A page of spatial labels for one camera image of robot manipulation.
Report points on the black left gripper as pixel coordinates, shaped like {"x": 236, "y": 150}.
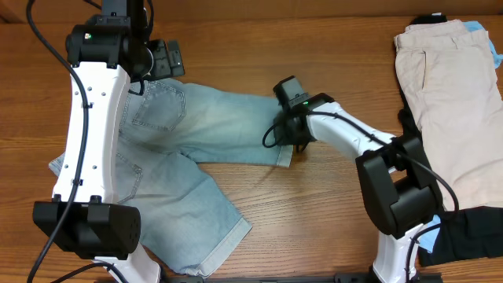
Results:
{"x": 163, "y": 67}

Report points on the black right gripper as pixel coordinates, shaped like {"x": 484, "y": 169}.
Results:
{"x": 283, "y": 139}

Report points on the light blue denim shorts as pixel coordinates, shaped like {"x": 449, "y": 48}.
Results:
{"x": 167, "y": 131}

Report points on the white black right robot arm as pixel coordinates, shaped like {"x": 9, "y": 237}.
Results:
{"x": 399, "y": 190}

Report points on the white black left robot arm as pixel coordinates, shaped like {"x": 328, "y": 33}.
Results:
{"x": 104, "y": 56}

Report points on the beige folded shorts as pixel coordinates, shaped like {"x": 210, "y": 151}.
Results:
{"x": 452, "y": 110}

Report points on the light blue folded garment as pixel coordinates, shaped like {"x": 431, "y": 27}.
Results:
{"x": 483, "y": 39}

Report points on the black folded garment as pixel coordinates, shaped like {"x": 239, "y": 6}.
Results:
{"x": 447, "y": 72}

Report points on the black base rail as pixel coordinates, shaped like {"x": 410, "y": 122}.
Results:
{"x": 275, "y": 279}

